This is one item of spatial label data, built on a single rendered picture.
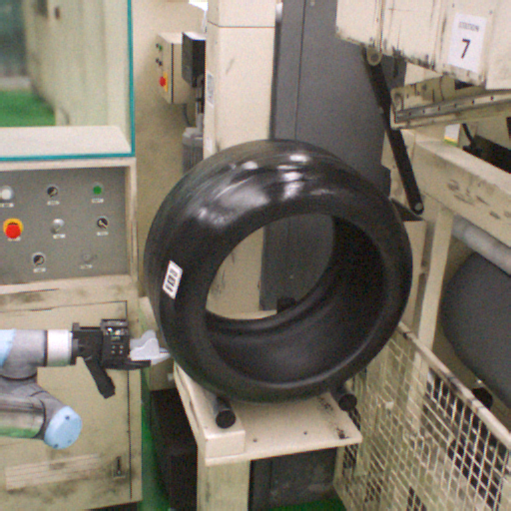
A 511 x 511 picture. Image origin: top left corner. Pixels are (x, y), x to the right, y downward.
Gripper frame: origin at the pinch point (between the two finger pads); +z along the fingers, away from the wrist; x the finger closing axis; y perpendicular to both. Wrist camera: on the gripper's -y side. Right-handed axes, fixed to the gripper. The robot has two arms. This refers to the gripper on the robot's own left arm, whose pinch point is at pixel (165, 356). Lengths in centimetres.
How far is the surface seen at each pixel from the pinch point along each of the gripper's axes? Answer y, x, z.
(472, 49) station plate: 73, -31, 34
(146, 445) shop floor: -99, 99, 22
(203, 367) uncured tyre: 3.9, -10.9, 5.3
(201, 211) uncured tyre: 35.7, -6.8, 1.4
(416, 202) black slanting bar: 32, 20, 63
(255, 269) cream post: 9.4, 26.6, 26.7
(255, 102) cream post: 51, 27, 19
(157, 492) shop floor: -99, 72, 22
